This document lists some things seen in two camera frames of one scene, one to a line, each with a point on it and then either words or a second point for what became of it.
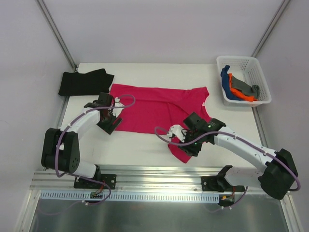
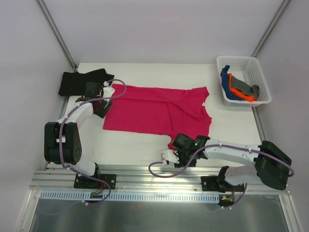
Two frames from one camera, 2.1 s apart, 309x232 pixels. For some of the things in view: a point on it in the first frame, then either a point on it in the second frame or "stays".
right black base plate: (217, 183) stays
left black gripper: (111, 124) -> (104, 108)
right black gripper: (192, 146) -> (181, 159)
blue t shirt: (225, 80) stays
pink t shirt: (153, 109) stays
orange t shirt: (240, 93) stays
